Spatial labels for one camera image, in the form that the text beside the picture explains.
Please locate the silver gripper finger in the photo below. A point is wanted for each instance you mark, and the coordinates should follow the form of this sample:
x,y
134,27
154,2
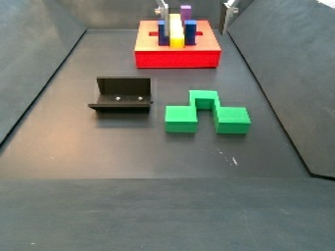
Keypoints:
x,y
162,10
229,11

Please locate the red board base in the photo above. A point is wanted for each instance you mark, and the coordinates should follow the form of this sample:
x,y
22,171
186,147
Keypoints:
x,y
153,56

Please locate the black angle fixture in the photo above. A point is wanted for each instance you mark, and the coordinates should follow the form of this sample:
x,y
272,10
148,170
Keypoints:
x,y
123,93

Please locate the purple block rear right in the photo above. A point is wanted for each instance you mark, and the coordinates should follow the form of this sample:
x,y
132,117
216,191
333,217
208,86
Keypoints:
x,y
186,12

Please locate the blue block right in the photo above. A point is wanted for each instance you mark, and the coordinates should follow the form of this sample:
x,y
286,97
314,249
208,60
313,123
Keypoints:
x,y
190,32

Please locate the blue block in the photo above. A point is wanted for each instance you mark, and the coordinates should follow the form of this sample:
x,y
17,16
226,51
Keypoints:
x,y
164,38
190,32

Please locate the blue block left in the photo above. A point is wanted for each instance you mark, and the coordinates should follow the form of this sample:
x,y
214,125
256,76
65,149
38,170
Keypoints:
x,y
164,38

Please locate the yellow block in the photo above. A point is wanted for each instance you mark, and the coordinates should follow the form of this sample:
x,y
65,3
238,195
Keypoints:
x,y
177,35

